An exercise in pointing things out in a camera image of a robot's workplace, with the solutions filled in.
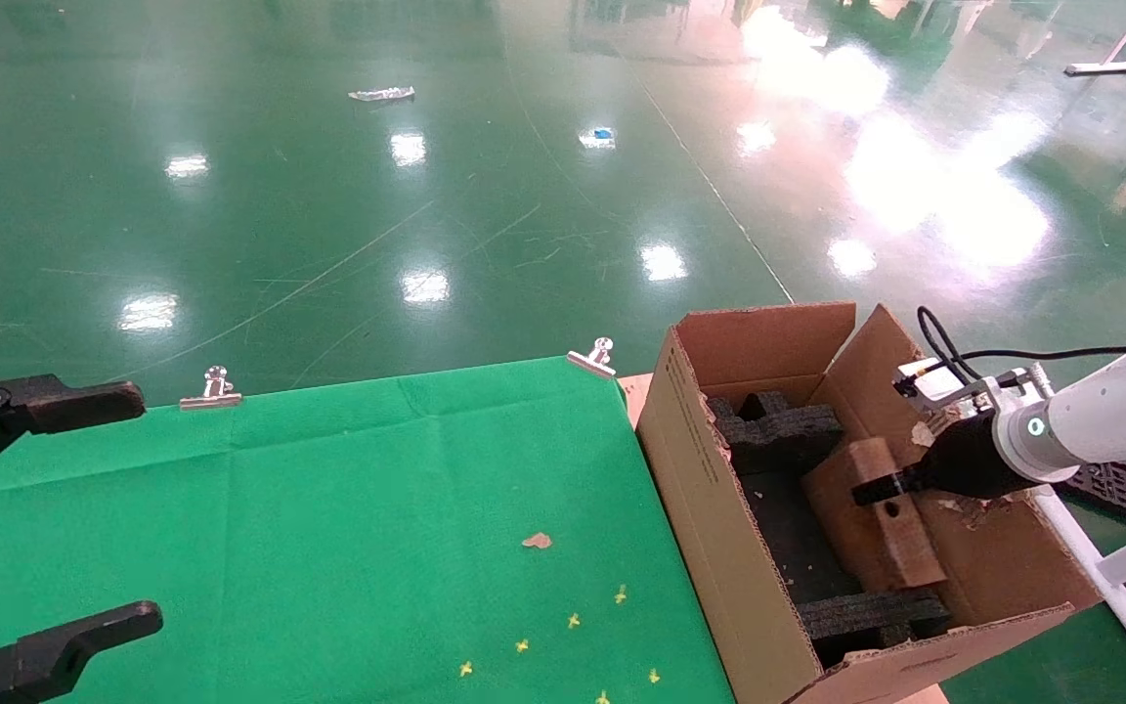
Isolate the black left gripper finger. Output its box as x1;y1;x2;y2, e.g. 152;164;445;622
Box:
0;600;164;704
0;369;147;500

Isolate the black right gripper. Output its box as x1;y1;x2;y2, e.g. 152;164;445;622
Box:
852;411;1023;506

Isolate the small brown cardboard box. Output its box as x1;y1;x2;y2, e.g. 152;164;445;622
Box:
802;437;948;594

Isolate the large open cardboard carton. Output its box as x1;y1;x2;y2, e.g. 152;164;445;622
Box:
634;301;1102;704

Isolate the black foam insert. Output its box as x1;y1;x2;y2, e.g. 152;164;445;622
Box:
796;585;952;671
703;391;845;480

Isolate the silver binder clip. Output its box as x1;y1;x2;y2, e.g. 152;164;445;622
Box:
180;366;242;410
567;337;619;379

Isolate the black plastic grid tray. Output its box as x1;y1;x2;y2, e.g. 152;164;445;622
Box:
1052;460;1126;529

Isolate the green table cloth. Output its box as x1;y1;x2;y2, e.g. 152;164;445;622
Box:
0;355;735;704

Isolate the thick black sleeved cable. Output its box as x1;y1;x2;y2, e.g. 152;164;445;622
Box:
917;306;1126;387

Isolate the white pipe frame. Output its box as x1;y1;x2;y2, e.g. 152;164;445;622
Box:
1027;484;1126;697

